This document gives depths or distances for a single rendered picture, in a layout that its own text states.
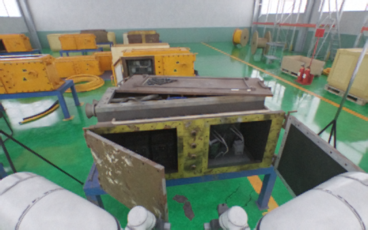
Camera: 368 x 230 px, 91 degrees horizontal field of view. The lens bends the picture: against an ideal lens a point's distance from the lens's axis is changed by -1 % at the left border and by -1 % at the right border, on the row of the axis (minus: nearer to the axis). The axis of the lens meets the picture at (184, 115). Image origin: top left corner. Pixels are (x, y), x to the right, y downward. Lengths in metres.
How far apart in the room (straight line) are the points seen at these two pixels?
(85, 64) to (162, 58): 4.10
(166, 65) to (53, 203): 3.65
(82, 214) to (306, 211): 0.43
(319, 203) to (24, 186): 0.60
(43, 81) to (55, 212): 4.11
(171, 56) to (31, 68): 2.61
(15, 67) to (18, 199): 4.18
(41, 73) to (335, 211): 4.41
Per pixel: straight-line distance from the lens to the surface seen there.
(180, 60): 3.96
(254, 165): 1.84
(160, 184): 1.05
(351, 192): 0.52
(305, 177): 1.58
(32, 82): 4.58
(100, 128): 1.40
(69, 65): 7.70
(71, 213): 0.45
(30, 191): 0.51
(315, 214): 0.45
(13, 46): 11.61
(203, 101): 1.38
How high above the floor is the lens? 1.89
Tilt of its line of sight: 28 degrees down
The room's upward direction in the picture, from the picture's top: 1 degrees counter-clockwise
